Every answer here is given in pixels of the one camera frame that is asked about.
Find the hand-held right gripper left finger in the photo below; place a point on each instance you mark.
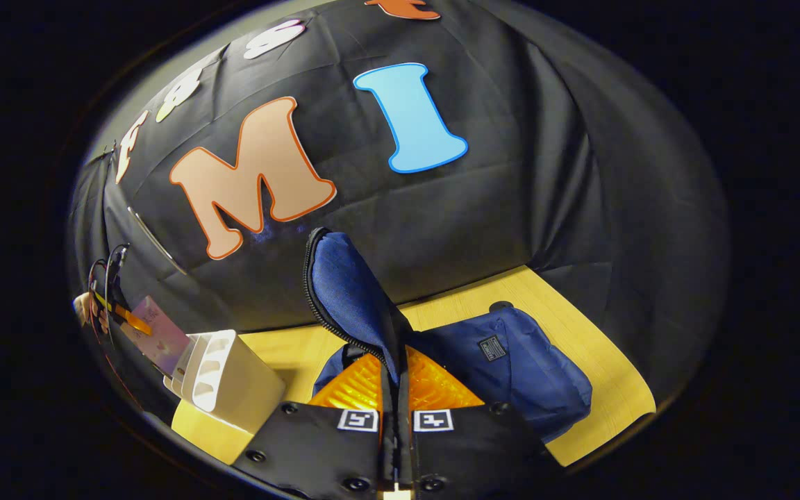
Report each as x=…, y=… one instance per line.
x=317, y=444

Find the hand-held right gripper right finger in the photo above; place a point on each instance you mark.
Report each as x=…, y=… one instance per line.
x=476, y=444

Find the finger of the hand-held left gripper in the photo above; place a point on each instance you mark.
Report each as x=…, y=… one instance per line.
x=132, y=321

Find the pink book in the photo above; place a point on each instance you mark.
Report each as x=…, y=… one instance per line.
x=160, y=337

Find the blue schoolbag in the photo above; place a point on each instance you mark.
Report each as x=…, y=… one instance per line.
x=525, y=368

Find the white bookshelf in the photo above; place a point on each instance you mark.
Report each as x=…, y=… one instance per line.
x=233, y=382

